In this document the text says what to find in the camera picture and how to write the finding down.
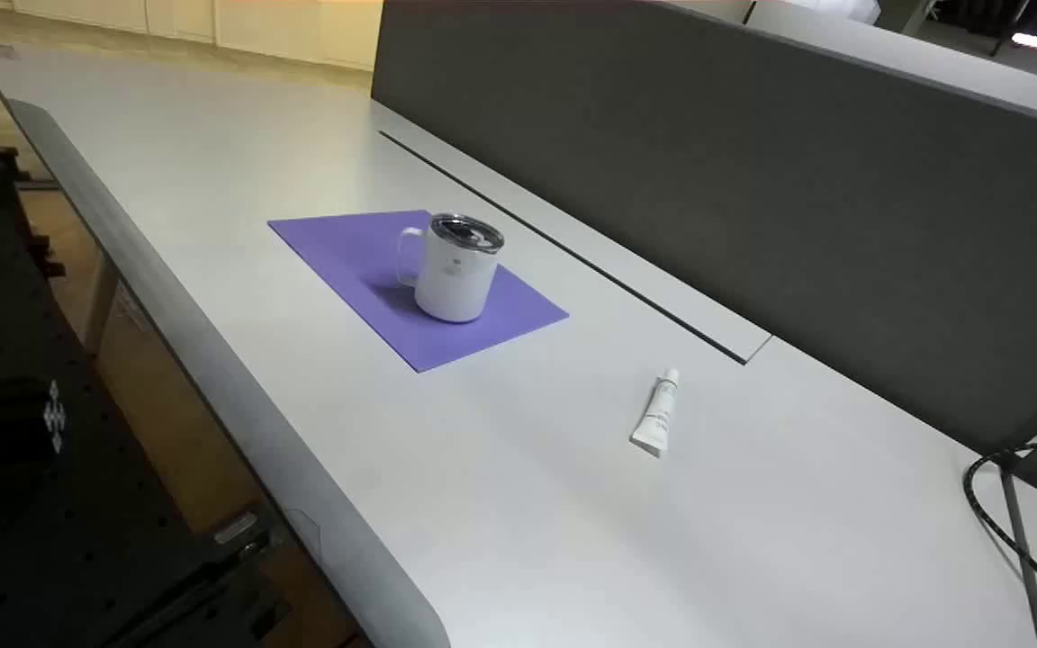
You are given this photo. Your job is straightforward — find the black equipment table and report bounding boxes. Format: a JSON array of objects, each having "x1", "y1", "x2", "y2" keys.
[{"x1": 0, "y1": 92, "x2": 295, "y2": 648}]

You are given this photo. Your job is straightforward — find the small white tube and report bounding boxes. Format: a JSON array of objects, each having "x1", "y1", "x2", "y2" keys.
[{"x1": 625, "y1": 365, "x2": 684, "y2": 461}]

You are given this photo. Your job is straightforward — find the white mug with handle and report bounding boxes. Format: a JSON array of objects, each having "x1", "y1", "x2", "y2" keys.
[{"x1": 392, "y1": 218, "x2": 506, "y2": 329}]

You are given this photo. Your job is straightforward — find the light wooden cabinets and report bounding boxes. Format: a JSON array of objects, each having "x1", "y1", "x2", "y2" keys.
[{"x1": 0, "y1": 0, "x2": 389, "y2": 75}]

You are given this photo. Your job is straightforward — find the purple rectangular mat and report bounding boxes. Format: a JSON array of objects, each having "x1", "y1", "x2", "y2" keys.
[{"x1": 266, "y1": 208, "x2": 571, "y2": 377}]

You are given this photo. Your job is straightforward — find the silver round mug lid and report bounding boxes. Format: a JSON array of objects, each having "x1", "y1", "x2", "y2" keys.
[{"x1": 428, "y1": 208, "x2": 506, "y2": 257}]

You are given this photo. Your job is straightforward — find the dark grey partition panel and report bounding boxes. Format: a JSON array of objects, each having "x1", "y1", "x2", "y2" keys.
[{"x1": 366, "y1": 0, "x2": 1037, "y2": 526}]

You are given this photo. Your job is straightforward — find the black cable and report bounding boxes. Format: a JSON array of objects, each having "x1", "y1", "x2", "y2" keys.
[{"x1": 963, "y1": 449, "x2": 1037, "y2": 648}]

